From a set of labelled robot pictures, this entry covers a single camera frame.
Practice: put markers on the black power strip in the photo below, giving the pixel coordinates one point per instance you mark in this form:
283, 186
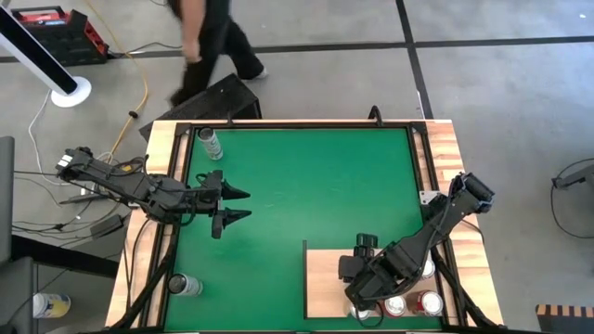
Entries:
81, 199

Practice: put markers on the person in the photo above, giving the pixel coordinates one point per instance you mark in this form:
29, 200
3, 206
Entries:
209, 37

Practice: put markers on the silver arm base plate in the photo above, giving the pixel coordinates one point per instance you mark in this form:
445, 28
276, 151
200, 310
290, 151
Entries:
428, 197

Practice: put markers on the green table mat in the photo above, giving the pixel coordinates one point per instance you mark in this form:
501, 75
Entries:
287, 185

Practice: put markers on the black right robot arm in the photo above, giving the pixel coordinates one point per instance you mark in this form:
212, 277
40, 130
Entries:
445, 218

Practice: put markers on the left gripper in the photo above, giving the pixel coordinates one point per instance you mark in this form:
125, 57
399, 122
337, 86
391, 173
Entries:
204, 199

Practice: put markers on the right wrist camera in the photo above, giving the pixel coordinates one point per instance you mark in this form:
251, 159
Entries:
366, 243

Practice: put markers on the light wooden board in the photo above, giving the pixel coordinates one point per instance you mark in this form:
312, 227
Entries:
325, 287

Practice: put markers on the red black tool case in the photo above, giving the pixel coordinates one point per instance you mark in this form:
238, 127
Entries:
60, 37

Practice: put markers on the black power adapter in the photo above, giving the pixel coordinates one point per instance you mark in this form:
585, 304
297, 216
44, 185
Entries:
107, 226

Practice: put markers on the orange black striped object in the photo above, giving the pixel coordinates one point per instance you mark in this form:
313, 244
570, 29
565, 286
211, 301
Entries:
564, 317

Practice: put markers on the white tall drink can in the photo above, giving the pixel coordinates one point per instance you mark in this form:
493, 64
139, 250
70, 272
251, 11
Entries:
211, 143
185, 285

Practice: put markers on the white black pole stand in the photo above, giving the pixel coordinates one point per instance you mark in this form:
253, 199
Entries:
42, 60

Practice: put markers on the white yellow wipes canister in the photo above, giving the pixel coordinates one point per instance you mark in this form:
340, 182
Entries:
51, 304

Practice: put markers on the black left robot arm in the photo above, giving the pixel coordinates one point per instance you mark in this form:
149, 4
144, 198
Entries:
120, 183

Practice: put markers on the red Coca-Cola can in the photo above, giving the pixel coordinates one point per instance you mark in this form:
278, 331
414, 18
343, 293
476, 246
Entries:
395, 306
428, 269
427, 303

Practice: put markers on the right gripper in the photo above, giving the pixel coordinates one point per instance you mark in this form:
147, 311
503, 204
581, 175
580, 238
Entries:
371, 278

